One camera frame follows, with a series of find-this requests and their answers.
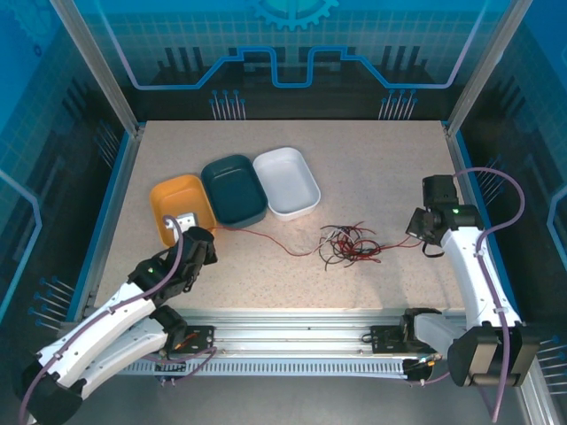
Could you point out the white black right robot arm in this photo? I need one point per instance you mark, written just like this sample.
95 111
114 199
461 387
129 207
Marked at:
474 274

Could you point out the orange plastic tray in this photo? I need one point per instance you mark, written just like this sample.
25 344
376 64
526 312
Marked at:
173 195

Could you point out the teal plastic tray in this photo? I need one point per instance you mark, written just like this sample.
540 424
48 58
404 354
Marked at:
235 190

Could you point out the white plastic tray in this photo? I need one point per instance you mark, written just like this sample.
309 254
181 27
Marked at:
288 181

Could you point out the aluminium base rail beam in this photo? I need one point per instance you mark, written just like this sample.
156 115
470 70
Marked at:
288 332

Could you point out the aluminium frame post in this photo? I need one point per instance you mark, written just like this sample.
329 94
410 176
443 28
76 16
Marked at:
483 75
102 75

